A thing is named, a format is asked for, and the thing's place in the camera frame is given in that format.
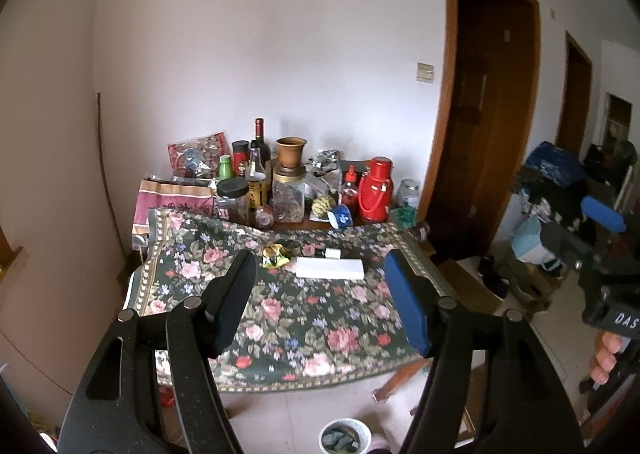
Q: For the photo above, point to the person right hand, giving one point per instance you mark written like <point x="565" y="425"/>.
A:
<point x="606" y="346"/>

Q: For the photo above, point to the pink patterned gift bag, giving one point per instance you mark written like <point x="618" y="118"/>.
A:
<point x="154" y="194"/>

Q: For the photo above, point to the teal crumpled cloth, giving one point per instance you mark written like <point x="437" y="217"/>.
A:
<point x="404" y="217"/>

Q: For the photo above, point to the white paper sheet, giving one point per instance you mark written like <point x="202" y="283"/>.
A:
<point x="332" y="269"/>

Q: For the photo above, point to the black-lid glass jar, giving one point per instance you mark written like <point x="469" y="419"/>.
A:
<point x="233" y="200"/>

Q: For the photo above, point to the dark wine bottle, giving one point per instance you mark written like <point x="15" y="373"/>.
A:
<point x="265" y="153"/>

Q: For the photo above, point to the wall light switch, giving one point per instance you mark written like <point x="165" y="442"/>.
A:
<point x="425" y="72"/>

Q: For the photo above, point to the dark wooden door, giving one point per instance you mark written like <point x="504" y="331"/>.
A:
<point x="488" y="96"/>

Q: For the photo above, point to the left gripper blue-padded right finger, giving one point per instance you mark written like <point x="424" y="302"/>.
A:
<point x="525" y="406"/>

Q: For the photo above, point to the red thermos jug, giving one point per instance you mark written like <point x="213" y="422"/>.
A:
<point x="376" y="191"/>

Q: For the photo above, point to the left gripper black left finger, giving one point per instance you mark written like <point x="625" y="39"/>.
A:
<point x="116" y="407"/>

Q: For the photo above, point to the yellow knitted ball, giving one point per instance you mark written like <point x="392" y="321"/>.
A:
<point x="321" y="206"/>

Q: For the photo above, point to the blue paper cup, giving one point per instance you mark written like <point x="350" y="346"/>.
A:
<point x="340" y="217"/>

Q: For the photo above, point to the yellow green candy wrapper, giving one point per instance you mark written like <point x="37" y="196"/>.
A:
<point x="274" y="256"/>

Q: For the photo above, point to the red-capped sauce bottle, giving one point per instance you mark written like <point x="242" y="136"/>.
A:
<point x="349" y="190"/>

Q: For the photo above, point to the clear jar gold lid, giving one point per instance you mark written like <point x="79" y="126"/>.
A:
<point x="288" y="194"/>

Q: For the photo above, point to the floral green tablecloth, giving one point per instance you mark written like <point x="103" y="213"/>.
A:
<point x="295" y="333"/>

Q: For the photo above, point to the small red-label jar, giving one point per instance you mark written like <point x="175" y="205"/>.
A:
<point x="263" y="217"/>

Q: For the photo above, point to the small glass jar white lid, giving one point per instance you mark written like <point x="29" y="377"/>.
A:
<point x="408" y="194"/>

